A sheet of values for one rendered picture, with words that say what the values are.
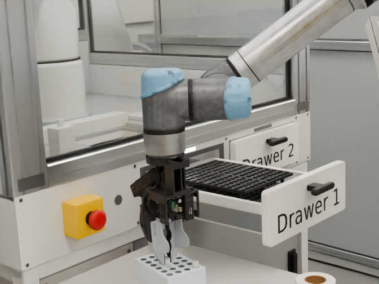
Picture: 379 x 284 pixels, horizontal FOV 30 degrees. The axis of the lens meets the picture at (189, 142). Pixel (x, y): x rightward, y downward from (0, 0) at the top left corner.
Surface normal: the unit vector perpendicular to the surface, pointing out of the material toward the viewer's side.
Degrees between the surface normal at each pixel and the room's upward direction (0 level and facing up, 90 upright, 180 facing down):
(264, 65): 107
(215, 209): 90
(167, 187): 90
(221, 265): 0
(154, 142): 90
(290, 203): 90
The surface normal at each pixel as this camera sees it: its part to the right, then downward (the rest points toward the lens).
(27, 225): 0.75, 0.11
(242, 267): -0.04, -0.98
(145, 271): -0.83, 0.15
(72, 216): -0.65, 0.19
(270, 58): 0.19, 0.47
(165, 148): 0.13, 0.22
